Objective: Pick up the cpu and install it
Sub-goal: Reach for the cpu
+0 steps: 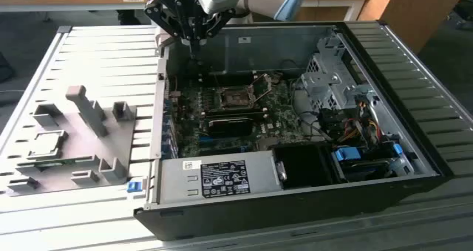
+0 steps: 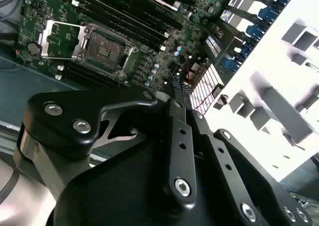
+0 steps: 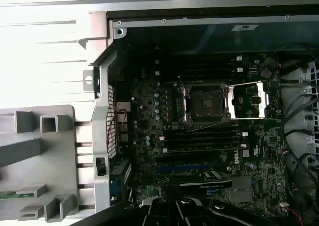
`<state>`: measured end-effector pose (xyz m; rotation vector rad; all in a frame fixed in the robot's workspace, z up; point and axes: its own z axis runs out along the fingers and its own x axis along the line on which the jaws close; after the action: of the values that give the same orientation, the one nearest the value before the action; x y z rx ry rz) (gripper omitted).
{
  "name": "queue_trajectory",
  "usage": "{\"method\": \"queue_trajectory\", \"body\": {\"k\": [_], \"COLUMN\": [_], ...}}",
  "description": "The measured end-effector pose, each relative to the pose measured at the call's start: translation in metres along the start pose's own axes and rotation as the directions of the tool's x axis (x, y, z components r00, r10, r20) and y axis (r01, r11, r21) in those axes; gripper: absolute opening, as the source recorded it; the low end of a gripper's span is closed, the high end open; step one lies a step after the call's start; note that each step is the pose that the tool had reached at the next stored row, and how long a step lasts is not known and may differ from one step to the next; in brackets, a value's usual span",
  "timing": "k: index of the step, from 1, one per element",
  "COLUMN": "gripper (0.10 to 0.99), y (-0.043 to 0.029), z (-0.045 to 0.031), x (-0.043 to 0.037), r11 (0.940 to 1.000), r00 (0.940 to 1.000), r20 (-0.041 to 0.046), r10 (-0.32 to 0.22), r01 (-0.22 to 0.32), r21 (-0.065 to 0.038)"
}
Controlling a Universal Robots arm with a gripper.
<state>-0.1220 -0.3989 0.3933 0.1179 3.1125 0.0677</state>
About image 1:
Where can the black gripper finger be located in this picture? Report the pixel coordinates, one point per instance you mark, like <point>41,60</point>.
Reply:
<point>163,18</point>
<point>217,23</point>

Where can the thin metal locking lever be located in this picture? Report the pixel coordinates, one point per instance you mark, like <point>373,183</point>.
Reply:
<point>218,83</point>

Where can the silver square CPU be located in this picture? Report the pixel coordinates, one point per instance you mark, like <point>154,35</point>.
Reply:
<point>46,143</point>

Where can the CPU socket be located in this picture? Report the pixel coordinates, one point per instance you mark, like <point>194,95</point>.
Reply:
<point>237,98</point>

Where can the black chair base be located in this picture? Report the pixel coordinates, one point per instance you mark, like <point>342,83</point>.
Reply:
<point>130,17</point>

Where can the black RAM slot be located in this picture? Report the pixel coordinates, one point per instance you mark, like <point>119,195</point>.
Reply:
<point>233,114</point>

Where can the silver metal drive cage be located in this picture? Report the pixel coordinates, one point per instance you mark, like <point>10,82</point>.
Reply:
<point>322,87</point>

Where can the black graphics card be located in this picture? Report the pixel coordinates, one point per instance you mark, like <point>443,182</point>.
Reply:
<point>230,126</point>

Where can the green motherboard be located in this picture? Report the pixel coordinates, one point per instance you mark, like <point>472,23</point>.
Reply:
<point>281,123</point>

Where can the dark floor object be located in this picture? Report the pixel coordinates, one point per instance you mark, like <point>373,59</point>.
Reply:
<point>6,68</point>

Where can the grey plastic parts rack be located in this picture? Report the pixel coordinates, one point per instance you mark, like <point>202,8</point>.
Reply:
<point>82,151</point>

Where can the wooden cabinet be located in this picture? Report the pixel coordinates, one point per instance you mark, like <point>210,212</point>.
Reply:
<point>414,12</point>

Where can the grey power supply with label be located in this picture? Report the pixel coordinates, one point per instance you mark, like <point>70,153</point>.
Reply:
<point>178,179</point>

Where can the green RAM stick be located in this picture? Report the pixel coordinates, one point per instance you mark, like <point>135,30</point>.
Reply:
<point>69,161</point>

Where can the blue disk carrier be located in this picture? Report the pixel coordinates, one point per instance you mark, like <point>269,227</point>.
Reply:
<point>347,154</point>

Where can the blue case latch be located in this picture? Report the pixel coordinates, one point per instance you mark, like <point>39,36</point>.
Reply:
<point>134,187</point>

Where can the blue drive clip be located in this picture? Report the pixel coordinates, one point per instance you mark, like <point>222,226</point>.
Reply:
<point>398,149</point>

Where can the dark chair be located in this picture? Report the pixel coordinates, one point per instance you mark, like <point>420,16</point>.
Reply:
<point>464,10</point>

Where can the black open PC case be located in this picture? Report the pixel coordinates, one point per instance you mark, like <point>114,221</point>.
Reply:
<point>259,212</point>

